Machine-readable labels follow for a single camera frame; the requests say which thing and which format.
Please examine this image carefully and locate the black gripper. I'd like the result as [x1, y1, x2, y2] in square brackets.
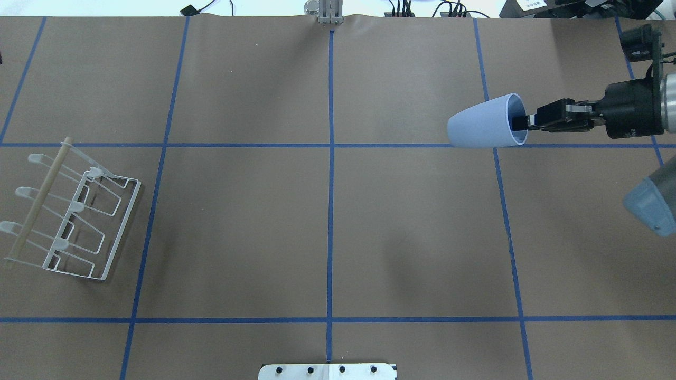
[510, 79, 665, 139]

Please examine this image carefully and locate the light blue plastic cup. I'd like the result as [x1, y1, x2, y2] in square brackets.
[447, 93, 528, 148]

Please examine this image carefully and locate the black box with white label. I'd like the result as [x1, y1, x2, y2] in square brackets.
[499, 1, 584, 18]

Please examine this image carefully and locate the usb hub with orange plugs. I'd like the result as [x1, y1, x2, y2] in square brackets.
[386, 1, 415, 18]

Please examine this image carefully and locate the small silver metal cylinder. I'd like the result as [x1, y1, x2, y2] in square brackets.
[304, 0, 320, 15]

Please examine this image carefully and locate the small black sensor puck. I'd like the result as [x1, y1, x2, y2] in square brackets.
[180, 5, 200, 17]

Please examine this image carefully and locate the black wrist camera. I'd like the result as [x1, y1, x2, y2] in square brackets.
[619, 24, 662, 62]

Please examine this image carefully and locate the aluminium frame post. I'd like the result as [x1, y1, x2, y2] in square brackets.
[317, 0, 344, 25]

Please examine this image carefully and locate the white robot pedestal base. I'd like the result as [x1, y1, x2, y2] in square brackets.
[258, 363, 398, 379]

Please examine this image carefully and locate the white wire cup holder rack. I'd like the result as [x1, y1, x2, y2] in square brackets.
[2, 137, 143, 282]

